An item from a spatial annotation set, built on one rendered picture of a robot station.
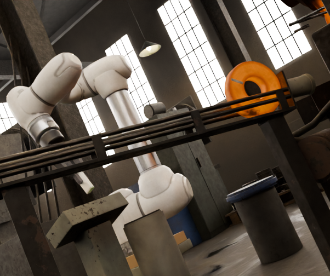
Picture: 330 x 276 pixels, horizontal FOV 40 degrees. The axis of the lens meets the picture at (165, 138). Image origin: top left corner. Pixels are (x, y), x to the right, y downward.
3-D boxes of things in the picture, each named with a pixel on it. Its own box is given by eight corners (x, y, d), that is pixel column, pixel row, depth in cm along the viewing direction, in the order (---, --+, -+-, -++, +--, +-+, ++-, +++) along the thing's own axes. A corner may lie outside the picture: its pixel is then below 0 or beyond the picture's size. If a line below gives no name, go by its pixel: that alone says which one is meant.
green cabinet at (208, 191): (180, 249, 513) (129, 131, 534) (210, 231, 571) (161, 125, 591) (214, 237, 487) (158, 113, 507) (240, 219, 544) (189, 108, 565)
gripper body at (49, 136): (43, 129, 142) (59, 150, 139) (63, 127, 149) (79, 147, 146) (33, 145, 146) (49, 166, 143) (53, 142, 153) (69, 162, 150)
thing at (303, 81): (319, 90, 122) (311, 69, 123) (291, 97, 119) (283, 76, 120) (306, 97, 127) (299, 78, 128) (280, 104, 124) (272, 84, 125)
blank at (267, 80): (278, 123, 117) (272, 127, 120) (285, 71, 122) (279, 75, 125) (223, 105, 114) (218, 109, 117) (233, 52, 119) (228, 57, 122)
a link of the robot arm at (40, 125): (55, 113, 151) (65, 125, 149) (44, 132, 155) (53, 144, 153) (34, 115, 144) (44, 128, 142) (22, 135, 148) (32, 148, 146)
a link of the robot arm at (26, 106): (18, 133, 146) (43, 104, 143) (-6, 101, 151) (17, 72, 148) (40, 136, 156) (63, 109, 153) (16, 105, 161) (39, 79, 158)
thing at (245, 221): (315, 237, 262) (282, 170, 268) (297, 256, 236) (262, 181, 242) (268, 252, 280) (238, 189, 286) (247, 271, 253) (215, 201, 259)
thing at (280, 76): (297, 108, 117) (283, 70, 119) (296, 108, 117) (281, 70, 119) (283, 116, 124) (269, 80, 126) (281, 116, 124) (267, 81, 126)
